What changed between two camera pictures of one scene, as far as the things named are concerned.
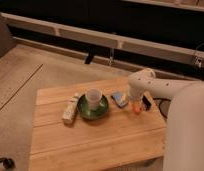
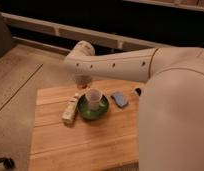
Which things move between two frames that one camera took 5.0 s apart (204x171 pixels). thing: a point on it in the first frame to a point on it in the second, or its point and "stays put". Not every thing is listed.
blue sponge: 120,99 stays put
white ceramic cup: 94,95 stays put
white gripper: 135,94 to 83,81
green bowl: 89,113 stays put
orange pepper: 136,108 to 84,86
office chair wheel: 8,163 stays put
